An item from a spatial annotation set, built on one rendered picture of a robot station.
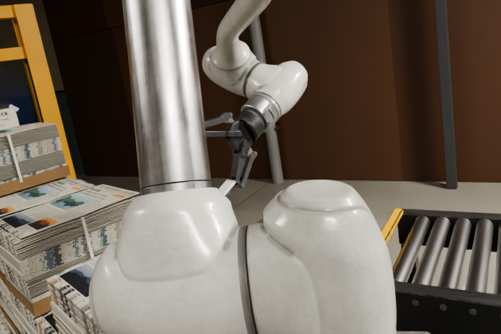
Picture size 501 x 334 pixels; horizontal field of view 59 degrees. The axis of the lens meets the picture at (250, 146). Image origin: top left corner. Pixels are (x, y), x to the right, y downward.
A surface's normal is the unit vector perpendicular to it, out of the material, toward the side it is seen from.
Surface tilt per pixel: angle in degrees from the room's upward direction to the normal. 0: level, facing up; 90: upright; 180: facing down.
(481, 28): 90
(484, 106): 90
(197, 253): 61
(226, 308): 78
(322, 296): 89
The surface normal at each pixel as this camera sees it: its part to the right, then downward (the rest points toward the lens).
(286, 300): -0.14, 0.13
